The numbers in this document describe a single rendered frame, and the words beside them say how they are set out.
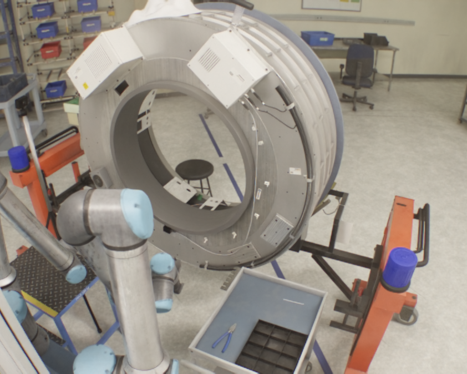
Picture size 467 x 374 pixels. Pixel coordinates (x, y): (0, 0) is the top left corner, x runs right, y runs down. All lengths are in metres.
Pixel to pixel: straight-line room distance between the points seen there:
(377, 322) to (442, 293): 1.36
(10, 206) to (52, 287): 0.88
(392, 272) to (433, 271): 1.79
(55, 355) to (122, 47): 1.35
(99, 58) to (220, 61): 0.59
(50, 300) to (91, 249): 1.05
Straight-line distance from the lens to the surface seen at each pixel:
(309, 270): 2.94
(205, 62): 1.48
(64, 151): 2.73
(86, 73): 1.85
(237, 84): 1.44
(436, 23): 9.47
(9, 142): 5.36
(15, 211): 1.36
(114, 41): 1.74
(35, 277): 2.24
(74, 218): 0.91
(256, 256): 1.97
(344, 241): 2.21
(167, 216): 2.13
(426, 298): 3.00
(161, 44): 1.73
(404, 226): 1.90
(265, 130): 1.59
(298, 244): 2.07
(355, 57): 6.09
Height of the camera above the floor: 2.02
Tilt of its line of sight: 32 degrees down
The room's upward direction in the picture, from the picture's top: straight up
